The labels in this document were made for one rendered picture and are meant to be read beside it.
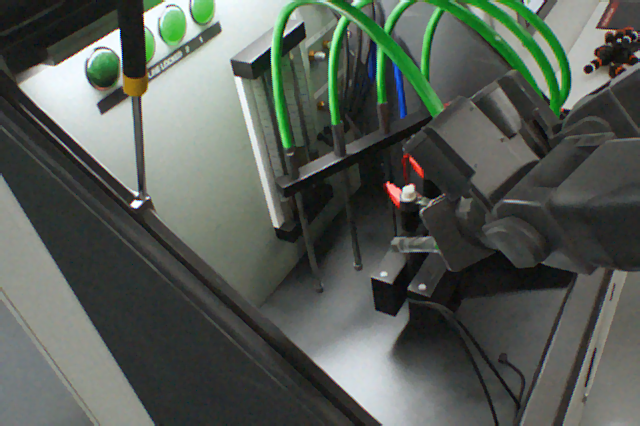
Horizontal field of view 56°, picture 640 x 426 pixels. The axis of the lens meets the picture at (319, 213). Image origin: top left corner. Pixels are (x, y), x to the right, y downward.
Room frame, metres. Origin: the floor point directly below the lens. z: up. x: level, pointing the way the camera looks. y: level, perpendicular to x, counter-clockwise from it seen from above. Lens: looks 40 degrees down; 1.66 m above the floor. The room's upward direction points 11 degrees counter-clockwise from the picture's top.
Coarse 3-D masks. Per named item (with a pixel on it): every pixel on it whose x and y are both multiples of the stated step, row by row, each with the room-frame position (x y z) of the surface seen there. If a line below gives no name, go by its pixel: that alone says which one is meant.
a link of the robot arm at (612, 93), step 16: (608, 80) 0.53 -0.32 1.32; (624, 80) 0.48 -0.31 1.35; (592, 96) 0.52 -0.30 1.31; (608, 96) 0.48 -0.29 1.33; (624, 96) 0.47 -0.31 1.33; (576, 112) 0.49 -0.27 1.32; (592, 112) 0.48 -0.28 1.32; (608, 112) 0.47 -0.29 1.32; (624, 112) 0.47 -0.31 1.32; (624, 128) 0.46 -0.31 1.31
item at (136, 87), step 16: (128, 0) 0.41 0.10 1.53; (128, 16) 0.41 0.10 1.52; (144, 16) 0.42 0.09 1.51; (128, 32) 0.41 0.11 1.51; (144, 32) 0.42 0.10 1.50; (128, 48) 0.42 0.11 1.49; (144, 48) 0.43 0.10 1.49; (128, 64) 0.42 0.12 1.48; (144, 64) 0.43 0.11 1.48; (128, 80) 0.43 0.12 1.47; (144, 80) 0.43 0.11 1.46; (144, 160) 0.47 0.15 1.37; (144, 176) 0.47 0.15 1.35; (144, 192) 0.48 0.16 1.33; (144, 208) 0.48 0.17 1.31
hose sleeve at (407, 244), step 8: (400, 240) 0.54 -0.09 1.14; (408, 240) 0.53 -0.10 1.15; (416, 240) 0.51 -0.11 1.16; (424, 240) 0.50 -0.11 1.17; (432, 240) 0.49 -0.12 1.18; (400, 248) 0.53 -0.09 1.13; (408, 248) 0.52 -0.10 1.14; (416, 248) 0.51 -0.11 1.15; (424, 248) 0.49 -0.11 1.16; (432, 248) 0.48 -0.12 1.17
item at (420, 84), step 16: (288, 0) 0.69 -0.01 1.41; (304, 0) 0.65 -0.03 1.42; (320, 0) 0.63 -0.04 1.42; (336, 0) 0.61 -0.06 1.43; (288, 16) 0.70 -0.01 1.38; (352, 16) 0.58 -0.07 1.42; (368, 32) 0.56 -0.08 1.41; (384, 32) 0.55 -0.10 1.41; (272, 48) 0.74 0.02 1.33; (384, 48) 0.54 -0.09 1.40; (400, 48) 0.53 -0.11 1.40; (272, 64) 0.75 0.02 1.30; (400, 64) 0.52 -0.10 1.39; (416, 80) 0.50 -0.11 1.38; (432, 96) 0.49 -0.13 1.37; (432, 112) 0.48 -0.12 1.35; (288, 128) 0.77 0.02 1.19; (288, 144) 0.77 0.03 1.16
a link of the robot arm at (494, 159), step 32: (448, 128) 0.35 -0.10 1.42; (480, 128) 0.35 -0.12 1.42; (416, 160) 0.37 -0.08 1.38; (448, 160) 0.35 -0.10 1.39; (480, 160) 0.33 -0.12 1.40; (512, 160) 0.33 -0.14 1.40; (448, 192) 0.35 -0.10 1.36; (480, 192) 0.32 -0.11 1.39; (512, 224) 0.27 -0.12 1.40; (512, 256) 0.27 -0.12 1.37; (544, 256) 0.25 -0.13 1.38
